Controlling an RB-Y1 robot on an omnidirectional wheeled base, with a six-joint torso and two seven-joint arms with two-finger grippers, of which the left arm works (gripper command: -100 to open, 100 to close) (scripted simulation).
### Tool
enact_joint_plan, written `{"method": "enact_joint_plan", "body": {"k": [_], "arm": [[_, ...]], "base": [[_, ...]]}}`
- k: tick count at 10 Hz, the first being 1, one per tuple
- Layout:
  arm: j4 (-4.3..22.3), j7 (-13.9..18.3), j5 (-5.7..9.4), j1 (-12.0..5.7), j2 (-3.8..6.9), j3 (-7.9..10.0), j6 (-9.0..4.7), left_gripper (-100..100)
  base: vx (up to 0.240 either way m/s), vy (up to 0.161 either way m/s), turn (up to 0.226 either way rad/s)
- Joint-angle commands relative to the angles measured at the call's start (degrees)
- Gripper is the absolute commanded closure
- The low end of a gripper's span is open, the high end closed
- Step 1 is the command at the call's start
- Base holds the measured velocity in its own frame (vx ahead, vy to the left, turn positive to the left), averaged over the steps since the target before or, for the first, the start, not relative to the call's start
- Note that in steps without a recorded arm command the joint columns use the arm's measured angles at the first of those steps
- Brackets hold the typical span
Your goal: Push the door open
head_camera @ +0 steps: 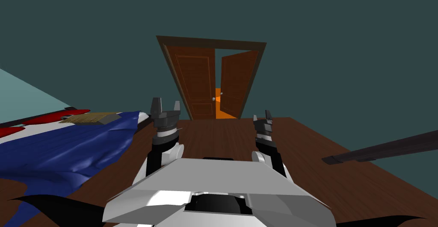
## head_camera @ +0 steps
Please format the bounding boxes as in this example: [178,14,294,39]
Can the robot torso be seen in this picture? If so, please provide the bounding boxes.
[102,157,338,227]

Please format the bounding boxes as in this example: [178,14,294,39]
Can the dark long shelf board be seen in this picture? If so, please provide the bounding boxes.
[321,130,438,166]

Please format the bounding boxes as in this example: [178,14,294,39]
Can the brown wooden door leaf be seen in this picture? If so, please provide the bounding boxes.
[163,44,217,121]
[219,50,260,119]

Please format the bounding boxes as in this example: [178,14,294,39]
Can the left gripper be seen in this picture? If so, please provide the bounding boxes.
[150,97,181,129]

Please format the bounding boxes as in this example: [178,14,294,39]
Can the bed with blue cover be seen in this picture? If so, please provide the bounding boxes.
[0,106,152,227]

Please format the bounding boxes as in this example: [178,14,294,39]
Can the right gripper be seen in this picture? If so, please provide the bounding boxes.
[253,109,274,136]

